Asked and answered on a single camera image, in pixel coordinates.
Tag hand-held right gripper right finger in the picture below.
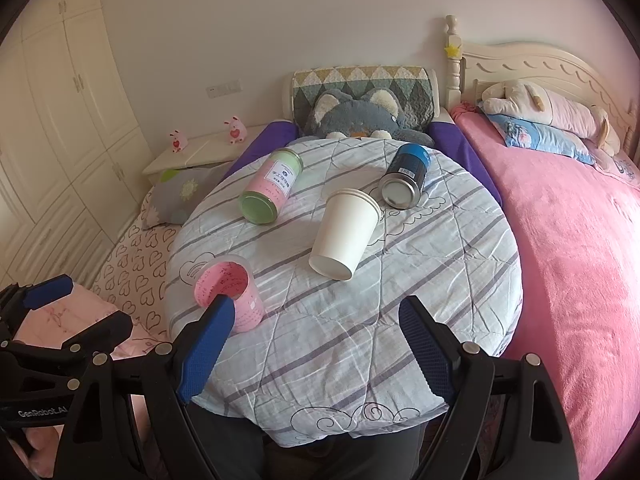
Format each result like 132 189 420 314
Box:
398 295 577 480

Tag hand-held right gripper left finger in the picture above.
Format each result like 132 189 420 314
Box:
59 296 261 480

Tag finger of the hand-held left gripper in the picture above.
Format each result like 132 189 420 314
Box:
10 310 134 361
0 274 75 334

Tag white paper cup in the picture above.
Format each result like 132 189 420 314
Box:
308 188 384 281

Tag pink plastic cup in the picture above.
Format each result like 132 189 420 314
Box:
194 255 266 334

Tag pink floral cloth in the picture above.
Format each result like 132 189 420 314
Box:
10 280 171 461

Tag heart print bed sheet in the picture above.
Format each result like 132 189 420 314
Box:
92 190 184 342

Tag striped grey quilt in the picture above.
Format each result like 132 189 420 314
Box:
164 136 523 448

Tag person's dark pants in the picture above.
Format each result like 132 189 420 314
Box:
186 400 427 480

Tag grey flower pillow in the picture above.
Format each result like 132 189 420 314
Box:
141 164 232 231

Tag pink fleece blanket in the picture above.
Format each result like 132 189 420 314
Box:
450 102 640 480

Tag green and pink jar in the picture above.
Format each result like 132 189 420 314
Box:
239 148 305 223

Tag cream wardrobe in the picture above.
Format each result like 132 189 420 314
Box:
0 0 154 289

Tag blue metal can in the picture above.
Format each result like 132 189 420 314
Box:
378 143 432 208

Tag cream nightstand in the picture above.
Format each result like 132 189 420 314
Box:
142 124 273 177

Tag purple bed bumper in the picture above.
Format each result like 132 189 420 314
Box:
429 120 504 207
222 120 301 182

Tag large pink rabbit figurine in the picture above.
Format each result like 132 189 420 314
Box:
222 116 248 145

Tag blue printed pillow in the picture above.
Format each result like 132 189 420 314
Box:
487 114 599 166

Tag grey plush toy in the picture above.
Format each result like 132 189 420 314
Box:
302 89 436 148

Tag pink and white plush toy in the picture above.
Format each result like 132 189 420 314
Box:
481 81 622 157

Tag white printed pillow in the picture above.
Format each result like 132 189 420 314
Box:
594 144 640 182

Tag diamond patterned cushion cover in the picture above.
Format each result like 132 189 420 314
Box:
291 65 434 136

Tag cream carved bed headboard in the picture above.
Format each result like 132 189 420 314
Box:
445 15 640 152

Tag white wall outlet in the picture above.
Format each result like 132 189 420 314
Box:
206 80 243 97

